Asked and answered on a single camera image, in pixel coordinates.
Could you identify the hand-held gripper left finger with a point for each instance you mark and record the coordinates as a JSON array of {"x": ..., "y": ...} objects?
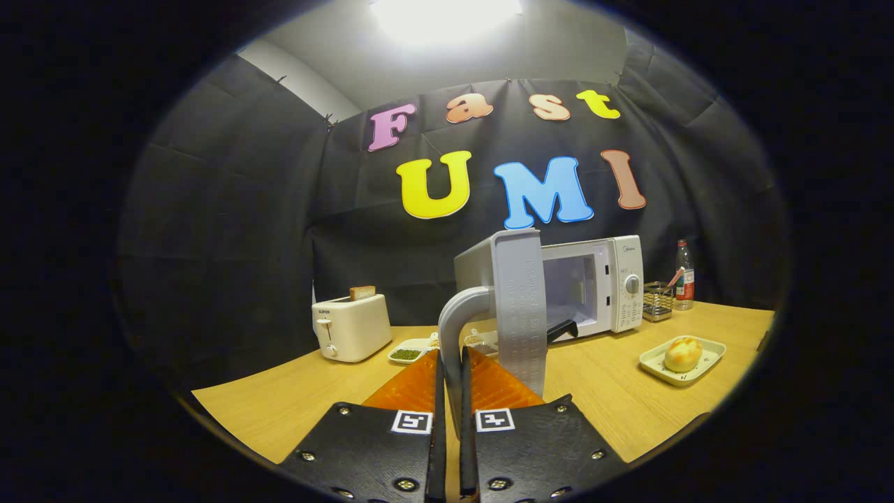
[{"x": 438, "y": 461}]

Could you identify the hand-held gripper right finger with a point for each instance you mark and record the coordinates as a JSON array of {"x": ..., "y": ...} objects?
[{"x": 468, "y": 461}]

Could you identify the white microwave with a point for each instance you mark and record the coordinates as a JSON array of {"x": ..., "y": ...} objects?
[{"x": 520, "y": 300}]

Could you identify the golden bread bun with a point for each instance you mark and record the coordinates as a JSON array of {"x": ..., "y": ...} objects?
[{"x": 683, "y": 355}]

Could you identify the white divided bean dish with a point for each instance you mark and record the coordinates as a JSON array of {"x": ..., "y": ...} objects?
[{"x": 406, "y": 353}]

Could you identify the cream toaster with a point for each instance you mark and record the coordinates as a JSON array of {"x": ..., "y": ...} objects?
[{"x": 356, "y": 328}]

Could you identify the toast slice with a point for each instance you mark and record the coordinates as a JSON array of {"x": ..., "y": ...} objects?
[{"x": 362, "y": 293}]

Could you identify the pale green rectangular plate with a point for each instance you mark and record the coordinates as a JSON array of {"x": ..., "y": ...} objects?
[{"x": 712, "y": 353}]

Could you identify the red checkered straw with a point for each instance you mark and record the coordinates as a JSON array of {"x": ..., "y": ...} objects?
[{"x": 676, "y": 277}]

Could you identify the clear bottle with red label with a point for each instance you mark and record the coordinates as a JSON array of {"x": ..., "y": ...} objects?
[{"x": 685, "y": 279}]

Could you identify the black backdrop cloth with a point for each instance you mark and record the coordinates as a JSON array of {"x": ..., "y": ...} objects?
[{"x": 230, "y": 209}]

